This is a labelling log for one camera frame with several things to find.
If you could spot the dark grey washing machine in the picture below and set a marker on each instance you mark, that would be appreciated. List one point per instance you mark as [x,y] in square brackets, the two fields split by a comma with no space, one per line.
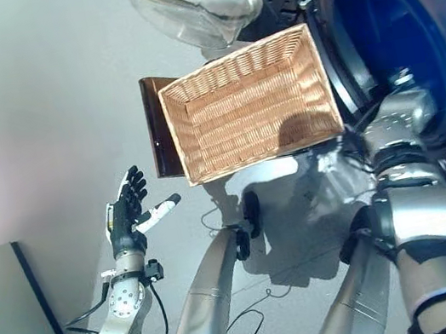
[440,29]

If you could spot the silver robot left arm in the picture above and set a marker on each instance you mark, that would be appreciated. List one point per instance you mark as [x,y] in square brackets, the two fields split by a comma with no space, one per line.
[123,310]

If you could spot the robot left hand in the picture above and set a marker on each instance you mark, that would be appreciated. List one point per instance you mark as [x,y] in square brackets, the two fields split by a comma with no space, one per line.
[125,223]

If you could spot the brown acrylic stand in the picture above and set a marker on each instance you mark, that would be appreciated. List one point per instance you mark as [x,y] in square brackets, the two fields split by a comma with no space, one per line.
[157,135]

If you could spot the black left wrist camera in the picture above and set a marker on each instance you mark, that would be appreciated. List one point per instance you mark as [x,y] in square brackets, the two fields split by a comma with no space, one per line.
[154,270]

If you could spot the silver robot right leg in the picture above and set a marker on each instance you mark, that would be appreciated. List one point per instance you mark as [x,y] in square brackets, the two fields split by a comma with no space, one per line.
[353,295]

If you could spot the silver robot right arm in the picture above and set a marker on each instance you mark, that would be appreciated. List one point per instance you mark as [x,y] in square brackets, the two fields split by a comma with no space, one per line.
[420,205]

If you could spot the rectangular wicker laundry basket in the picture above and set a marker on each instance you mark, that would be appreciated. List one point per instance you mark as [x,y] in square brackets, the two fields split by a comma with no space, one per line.
[249,119]

